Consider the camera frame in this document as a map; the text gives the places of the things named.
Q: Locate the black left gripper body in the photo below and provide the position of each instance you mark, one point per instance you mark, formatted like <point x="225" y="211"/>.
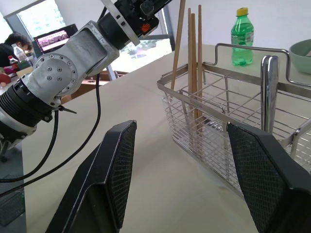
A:
<point x="148" y="23"/>

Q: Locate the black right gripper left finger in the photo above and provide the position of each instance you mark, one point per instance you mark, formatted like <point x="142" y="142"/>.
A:
<point x="97" y="174"/>

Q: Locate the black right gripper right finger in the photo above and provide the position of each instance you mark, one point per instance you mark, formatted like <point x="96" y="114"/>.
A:
<point x="264" y="174"/>

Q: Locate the wooden chopstick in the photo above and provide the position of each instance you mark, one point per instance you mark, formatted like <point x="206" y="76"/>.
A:
<point x="193" y="60"/>
<point x="199" y="43"/>
<point x="178" y="36"/>
<point x="189" y="48"/>

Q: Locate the dark mesh box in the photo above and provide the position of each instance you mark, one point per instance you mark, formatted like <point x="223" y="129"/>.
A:
<point x="11" y="206"/>

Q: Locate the black computer monitor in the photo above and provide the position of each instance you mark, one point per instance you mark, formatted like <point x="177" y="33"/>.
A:
<point x="54" y="38"/>

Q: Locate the green plastic bottle yellow cap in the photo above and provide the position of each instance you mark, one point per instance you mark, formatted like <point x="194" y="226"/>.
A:
<point x="242" y="41"/>

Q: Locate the pale green bowl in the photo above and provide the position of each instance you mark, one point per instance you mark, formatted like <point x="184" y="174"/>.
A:
<point x="301" y="57"/>

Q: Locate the seated person dark hair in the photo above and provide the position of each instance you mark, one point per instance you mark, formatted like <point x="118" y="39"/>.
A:
<point x="13" y="44"/>

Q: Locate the red capped bottle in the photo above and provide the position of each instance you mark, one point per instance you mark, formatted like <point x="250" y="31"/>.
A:
<point x="11" y="63"/>

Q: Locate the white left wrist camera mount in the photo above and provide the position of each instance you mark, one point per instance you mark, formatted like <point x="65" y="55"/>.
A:
<point x="121" y="23"/>

